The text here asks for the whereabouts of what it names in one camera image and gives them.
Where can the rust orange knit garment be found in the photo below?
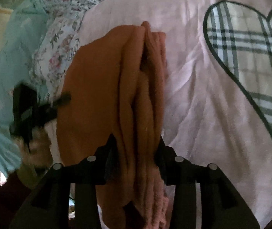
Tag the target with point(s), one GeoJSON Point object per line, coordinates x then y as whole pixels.
{"type": "Point", "coordinates": [116, 85]}

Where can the pink quilt with plaid hearts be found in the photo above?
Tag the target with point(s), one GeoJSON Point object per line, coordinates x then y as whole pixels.
{"type": "Point", "coordinates": [218, 83]}

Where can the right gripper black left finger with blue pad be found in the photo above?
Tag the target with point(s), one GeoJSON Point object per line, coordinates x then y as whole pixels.
{"type": "Point", "coordinates": [66, 196]}

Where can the white floral bed sheet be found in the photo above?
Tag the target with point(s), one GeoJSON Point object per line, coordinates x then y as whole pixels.
{"type": "Point", "coordinates": [57, 49]}

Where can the person's left hand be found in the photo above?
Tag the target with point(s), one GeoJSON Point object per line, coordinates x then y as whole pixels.
{"type": "Point", "coordinates": [37, 153]}

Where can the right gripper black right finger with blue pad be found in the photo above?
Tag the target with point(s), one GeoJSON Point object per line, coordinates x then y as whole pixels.
{"type": "Point", "coordinates": [204, 197]}

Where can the teal floral pillow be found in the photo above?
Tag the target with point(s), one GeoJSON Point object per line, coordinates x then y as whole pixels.
{"type": "Point", "coordinates": [26, 28]}

